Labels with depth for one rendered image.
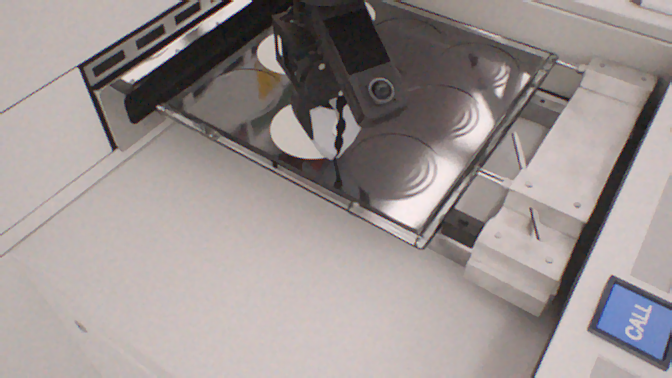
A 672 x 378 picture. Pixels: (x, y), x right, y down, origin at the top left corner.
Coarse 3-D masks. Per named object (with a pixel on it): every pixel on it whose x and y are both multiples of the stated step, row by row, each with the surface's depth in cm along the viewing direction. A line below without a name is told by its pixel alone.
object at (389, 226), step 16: (160, 112) 68; (176, 112) 67; (192, 128) 66; (208, 128) 65; (224, 144) 64; (240, 144) 64; (256, 160) 62; (272, 160) 62; (288, 176) 61; (304, 176) 60; (320, 192) 59; (336, 192) 59; (352, 208) 58; (368, 208) 58; (384, 224) 56; (400, 224) 56; (416, 240) 55
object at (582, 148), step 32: (576, 96) 73; (608, 96) 73; (576, 128) 69; (608, 128) 69; (544, 160) 65; (576, 160) 65; (608, 160) 65; (576, 192) 62; (512, 224) 59; (512, 288) 54
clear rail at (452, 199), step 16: (544, 64) 73; (544, 80) 72; (528, 96) 69; (512, 112) 67; (496, 128) 66; (496, 144) 64; (480, 160) 62; (464, 176) 60; (464, 192) 60; (448, 208) 58; (432, 224) 56
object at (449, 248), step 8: (440, 232) 62; (432, 240) 63; (440, 240) 62; (448, 240) 61; (432, 248) 64; (440, 248) 63; (448, 248) 62; (456, 248) 61; (464, 248) 61; (472, 248) 61; (448, 256) 63; (456, 256) 62; (464, 256) 61; (464, 264) 62; (552, 296) 57
